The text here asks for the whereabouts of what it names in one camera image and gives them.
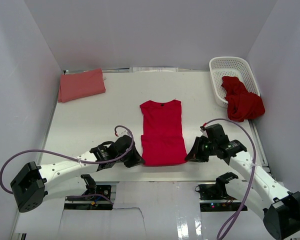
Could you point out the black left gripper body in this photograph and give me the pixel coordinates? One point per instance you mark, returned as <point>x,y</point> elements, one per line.
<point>125,160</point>

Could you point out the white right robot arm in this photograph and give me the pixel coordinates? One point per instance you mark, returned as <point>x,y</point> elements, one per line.
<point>277,207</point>

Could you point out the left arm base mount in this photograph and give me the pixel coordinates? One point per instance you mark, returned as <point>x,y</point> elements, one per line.
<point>101,198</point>

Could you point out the dark red crumpled t shirt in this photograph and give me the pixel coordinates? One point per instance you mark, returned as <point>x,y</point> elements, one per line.
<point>242,104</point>

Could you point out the bright red t shirt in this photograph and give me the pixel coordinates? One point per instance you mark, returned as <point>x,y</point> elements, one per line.
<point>162,139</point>

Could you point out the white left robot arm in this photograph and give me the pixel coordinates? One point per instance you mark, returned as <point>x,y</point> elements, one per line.
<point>36,183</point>

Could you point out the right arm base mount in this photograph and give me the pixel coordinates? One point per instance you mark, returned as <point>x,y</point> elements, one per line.
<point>212,199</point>

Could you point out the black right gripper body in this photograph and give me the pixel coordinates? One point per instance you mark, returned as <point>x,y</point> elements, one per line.
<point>207,149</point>

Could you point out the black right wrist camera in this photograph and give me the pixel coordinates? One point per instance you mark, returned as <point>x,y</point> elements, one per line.
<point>215,133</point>

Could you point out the folded salmon pink t shirt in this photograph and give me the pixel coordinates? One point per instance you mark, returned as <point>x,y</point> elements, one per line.
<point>81,85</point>

